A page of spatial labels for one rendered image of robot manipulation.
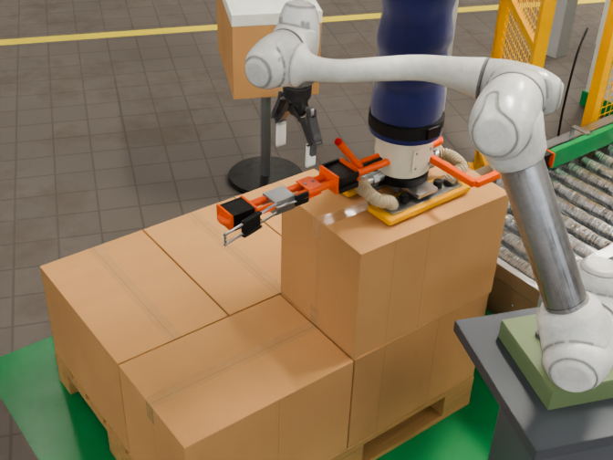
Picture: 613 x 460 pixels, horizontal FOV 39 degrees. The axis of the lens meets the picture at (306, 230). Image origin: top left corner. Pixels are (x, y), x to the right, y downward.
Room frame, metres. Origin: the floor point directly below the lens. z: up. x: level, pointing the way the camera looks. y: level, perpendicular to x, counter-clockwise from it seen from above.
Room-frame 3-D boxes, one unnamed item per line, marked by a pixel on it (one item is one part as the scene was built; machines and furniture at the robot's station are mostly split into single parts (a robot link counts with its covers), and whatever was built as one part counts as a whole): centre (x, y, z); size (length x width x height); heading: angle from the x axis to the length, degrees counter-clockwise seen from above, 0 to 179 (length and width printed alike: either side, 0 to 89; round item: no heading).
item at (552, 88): (1.80, -0.48, 1.53); 0.18 x 0.14 x 0.13; 67
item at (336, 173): (2.13, -0.09, 1.08); 0.10 x 0.08 x 0.06; 38
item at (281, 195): (2.00, 0.08, 1.07); 0.07 x 0.07 x 0.04; 38
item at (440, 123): (2.28, -0.29, 1.20); 0.23 x 0.23 x 0.04
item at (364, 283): (2.28, -0.28, 0.74); 0.60 x 0.40 x 0.40; 126
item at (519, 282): (2.50, -0.58, 0.58); 0.70 x 0.03 x 0.06; 38
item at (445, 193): (2.21, -0.34, 0.98); 0.34 x 0.10 x 0.05; 128
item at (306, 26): (2.01, 0.04, 1.55); 0.13 x 0.11 x 0.16; 157
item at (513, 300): (2.50, -0.57, 0.47); 0.70 x 0.03 x 0.15; 38
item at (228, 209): (1.92, 0.19, 1.08); 0.08 x 0.07 x 0.05; 128
